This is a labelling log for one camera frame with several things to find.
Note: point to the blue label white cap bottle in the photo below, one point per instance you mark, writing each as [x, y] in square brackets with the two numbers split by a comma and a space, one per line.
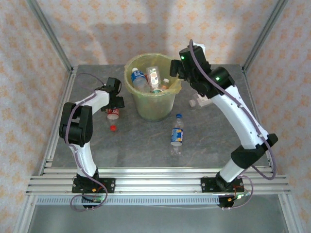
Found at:
[138, 78]

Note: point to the red label cola bottle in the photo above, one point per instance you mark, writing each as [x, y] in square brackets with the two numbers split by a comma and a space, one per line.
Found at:
[114, 111]

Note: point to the clear plastic bottle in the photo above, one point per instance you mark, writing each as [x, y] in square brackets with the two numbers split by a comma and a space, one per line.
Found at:
[201, 100]

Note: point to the small white cap bottle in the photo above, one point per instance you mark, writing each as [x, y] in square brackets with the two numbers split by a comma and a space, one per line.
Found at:
[165, 83]

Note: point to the clear labelled bottle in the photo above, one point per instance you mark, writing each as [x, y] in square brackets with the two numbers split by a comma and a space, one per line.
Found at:
[153, 77]

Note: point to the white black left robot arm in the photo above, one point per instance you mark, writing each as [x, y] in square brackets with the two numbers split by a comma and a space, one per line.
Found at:
[85, 157]

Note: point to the mesh bin with yellow bag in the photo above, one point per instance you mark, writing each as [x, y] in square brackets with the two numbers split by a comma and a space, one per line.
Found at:
[176, 86]

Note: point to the green mesh waste bin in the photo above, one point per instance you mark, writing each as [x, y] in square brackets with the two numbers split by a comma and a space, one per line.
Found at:
[153, 109]

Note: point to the blue yellow label water bottle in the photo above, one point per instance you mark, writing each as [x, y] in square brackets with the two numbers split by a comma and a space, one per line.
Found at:
[177, 134]

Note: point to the left controller board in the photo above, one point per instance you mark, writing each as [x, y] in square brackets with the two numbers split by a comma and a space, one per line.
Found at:
[93, 200]

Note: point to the controller board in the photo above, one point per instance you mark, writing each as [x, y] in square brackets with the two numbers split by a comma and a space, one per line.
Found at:
[93, 200]
[228, 200]

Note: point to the right controller board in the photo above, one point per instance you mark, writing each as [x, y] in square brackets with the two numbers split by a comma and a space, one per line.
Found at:
[228, 200]

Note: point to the grey metal lower shelf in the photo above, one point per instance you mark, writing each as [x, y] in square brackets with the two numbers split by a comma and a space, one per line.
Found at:
[158, 218]

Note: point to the aluminium side rail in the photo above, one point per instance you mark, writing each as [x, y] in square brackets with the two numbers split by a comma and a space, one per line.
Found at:
[68, 85]
[249, 85]

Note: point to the aluminium frame post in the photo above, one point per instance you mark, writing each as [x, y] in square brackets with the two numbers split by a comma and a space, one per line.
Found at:
[49, 31]
[264, 31]

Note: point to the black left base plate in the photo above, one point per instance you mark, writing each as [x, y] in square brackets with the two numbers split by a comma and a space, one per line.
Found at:
[109, 184]

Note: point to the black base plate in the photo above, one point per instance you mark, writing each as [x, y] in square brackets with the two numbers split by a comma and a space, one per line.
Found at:
[109, 184]
[206, 184]

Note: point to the aluminium front frame rail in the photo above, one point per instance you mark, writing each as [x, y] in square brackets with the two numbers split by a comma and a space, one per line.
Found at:
[158, 179]

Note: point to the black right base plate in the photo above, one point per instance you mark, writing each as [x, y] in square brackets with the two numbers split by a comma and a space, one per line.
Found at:
[206, 184]

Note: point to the aluminium frame leg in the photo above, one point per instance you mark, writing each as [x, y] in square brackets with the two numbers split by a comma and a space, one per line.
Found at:
[24, 213]
[290, 213]

